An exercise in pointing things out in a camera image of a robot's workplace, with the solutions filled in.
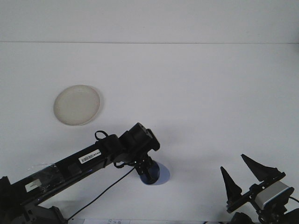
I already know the printed white paper sheet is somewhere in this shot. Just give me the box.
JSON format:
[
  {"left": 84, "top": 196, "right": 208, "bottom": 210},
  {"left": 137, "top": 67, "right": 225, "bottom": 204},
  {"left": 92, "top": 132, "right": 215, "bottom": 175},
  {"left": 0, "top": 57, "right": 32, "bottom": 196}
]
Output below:
[{"left": 83, "top": 218, "right": 131, "bottom": 224}]

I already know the pale blue cup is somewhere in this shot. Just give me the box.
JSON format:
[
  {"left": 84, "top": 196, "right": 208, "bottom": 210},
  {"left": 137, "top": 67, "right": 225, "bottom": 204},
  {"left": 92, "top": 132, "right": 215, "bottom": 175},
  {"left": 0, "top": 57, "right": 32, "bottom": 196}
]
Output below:
[{"left": 141, "top": 162, "right": 171, "bottom": 185}]

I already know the pale round plate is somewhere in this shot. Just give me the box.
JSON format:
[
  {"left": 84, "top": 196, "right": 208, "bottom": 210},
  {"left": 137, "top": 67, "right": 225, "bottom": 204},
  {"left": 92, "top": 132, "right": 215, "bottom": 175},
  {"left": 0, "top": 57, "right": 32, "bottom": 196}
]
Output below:
[{"left": 53, "top": 84, "right": 101, "bottom": 126}]

